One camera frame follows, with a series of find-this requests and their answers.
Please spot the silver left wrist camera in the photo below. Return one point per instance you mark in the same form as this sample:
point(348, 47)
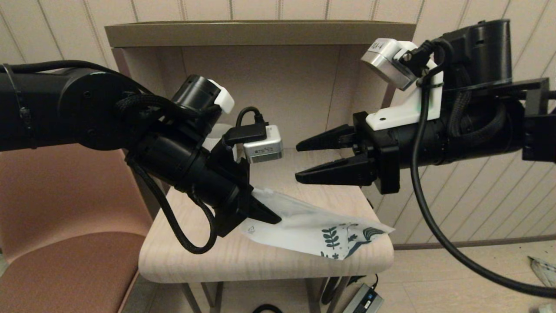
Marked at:
point(263, 148)

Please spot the white crumpled floor object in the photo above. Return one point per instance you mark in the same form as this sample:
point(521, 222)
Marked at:
point(543, 271)

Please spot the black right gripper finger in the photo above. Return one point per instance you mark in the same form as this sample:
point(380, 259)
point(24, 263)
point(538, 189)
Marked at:
point(343, 171)
point(334, 137)

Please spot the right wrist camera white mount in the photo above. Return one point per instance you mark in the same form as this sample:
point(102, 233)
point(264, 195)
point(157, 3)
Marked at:
point(404, 113)

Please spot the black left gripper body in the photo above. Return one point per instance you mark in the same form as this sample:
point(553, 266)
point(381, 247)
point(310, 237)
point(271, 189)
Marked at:
point(221, 187)

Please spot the beige wooden desk hutch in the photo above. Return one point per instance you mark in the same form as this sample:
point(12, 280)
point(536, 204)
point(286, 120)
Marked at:
point(304, 78)

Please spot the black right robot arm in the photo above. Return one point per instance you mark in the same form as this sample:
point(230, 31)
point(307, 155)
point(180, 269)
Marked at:
point(486, 130)

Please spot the brown wall baseboard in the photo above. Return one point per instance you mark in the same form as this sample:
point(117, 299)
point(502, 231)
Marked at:
point(499, 240)

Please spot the white ribbed ceramic mug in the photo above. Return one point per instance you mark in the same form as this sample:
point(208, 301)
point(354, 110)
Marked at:
point(219, 134)

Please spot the white floral zipper pouch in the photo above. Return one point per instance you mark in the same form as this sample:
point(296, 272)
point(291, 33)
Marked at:
point(304, 230)

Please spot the pink plastic chair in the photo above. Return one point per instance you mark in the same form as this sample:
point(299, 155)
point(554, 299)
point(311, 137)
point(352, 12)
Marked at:
point(65, 195)

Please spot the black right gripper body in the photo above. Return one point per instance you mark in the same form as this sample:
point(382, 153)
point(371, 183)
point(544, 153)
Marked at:
point(404, 148)

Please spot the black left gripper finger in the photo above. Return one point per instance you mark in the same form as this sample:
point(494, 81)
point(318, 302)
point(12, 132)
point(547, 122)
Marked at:
point(263, 213)

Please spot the grey power adapter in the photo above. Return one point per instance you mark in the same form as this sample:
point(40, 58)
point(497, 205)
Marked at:
point(362, 302)

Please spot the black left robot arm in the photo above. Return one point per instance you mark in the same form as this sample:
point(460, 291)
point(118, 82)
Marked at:
point(65, 108)

